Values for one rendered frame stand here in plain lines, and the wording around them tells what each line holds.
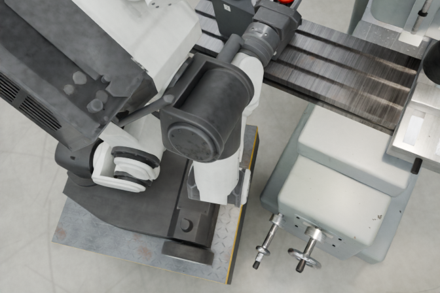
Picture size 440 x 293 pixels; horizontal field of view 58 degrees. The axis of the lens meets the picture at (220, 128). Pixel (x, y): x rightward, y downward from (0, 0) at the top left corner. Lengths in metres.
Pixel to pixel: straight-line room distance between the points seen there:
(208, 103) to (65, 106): 0.21
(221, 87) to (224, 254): 1.13
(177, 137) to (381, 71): 0.82
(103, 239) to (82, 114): 1.34
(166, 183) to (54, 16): 1.14
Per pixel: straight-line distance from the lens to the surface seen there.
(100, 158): 1.53
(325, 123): 1.27
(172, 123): 0.59
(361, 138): 1.27
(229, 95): 0.62
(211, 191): 0.78
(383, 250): 1.91
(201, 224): 1.50
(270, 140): 2.19
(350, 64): 1.29
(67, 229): 1.91
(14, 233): 2.53
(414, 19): 0.84
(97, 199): 1.68
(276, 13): 1.00
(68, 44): 0.54
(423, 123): 1.16
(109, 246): 1.81
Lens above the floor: 2.05
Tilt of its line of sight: 66 degrees down
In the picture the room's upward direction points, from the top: 21 degrees counter-clockwise
